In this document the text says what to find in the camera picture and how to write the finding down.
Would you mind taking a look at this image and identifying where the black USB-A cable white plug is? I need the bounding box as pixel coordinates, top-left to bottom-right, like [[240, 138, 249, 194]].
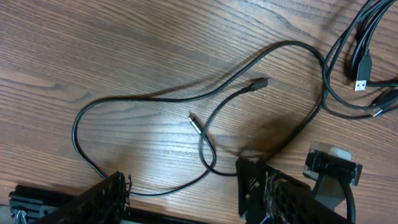
[[349, 0, 397, 91]]

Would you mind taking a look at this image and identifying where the thin black cable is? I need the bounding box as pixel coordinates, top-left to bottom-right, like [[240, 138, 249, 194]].
[[71, 40, 327, 198]]

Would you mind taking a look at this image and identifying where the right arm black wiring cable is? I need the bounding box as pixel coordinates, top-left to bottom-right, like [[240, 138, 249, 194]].
[[340, 180, 357, 224]]

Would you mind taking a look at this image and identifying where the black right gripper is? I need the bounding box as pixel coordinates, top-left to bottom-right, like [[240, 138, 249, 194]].
[[236, 141, 363, 223]]

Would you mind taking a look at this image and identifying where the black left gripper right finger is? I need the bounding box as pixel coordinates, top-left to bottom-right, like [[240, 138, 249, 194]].
[[264, 171, 348, 224]]

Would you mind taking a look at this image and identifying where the black USB cable dark plug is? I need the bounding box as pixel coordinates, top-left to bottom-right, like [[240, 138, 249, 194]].
[[322, 1, 397, 119]]

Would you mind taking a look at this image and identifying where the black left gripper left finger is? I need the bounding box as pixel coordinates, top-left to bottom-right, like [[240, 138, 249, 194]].
[[36, 171, 132, 224]]

